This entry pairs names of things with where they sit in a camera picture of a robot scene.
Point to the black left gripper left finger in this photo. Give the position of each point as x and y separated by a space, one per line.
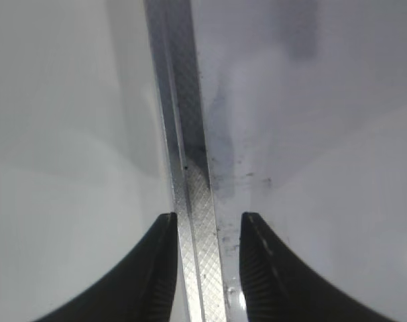
141 287

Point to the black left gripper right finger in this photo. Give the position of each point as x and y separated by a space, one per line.
279 286

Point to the white board with aluminium frame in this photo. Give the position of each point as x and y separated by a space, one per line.
296 110

